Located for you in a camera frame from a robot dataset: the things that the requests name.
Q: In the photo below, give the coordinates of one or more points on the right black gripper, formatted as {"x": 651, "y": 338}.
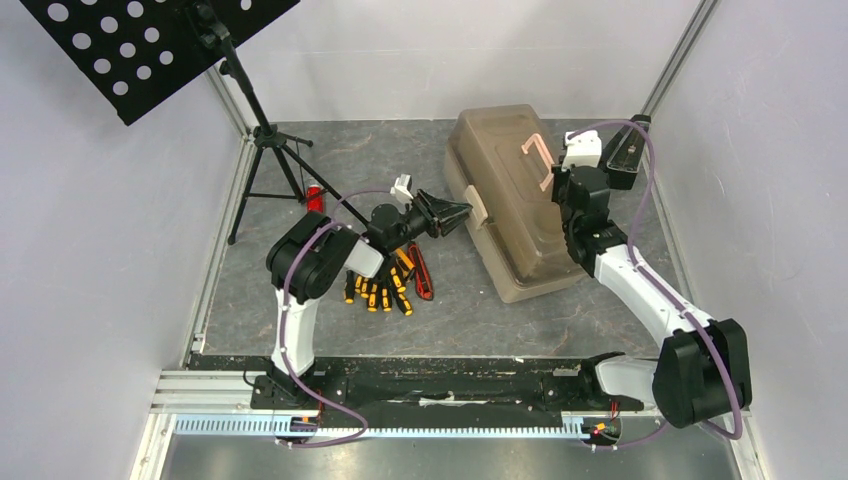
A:
{"x": 610, "y": 169}

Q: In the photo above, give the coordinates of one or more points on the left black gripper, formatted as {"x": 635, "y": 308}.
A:
{"x": 450, "y": 213}

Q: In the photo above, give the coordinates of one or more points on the beige plastic tool box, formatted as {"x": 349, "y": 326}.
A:
{"x": 492, "y": 164}

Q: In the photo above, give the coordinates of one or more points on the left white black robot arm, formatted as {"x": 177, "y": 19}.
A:
{"x": 306, "y": 261}

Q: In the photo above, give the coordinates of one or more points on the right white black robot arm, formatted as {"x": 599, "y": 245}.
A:
{"x": 702, "y": 371}

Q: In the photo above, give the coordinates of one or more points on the black metronome clear cover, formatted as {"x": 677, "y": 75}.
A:
{"x": 621, "y": 157}

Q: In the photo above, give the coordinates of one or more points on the red black utility knife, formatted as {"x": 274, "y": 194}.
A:
{"x": 424, "y": 286}

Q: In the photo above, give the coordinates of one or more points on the screwdriver yellow black far left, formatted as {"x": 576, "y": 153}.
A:
{"x": 350, "y": 287}

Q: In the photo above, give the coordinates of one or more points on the red cylindrical object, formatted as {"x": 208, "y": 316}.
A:
{"x": 315, "y": 199}

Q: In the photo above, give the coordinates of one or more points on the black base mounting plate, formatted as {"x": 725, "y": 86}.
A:
{"x": 437, "y": 392}

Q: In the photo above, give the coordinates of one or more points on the black perforated music stand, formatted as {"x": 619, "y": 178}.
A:
{"x": 139, "y": 53}

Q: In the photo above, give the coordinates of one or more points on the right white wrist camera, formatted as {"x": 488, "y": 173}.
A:
{"x": 583, "y": 149}

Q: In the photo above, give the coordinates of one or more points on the aluminium frame rail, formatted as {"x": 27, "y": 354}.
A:
{"x": 181, "y": 391}

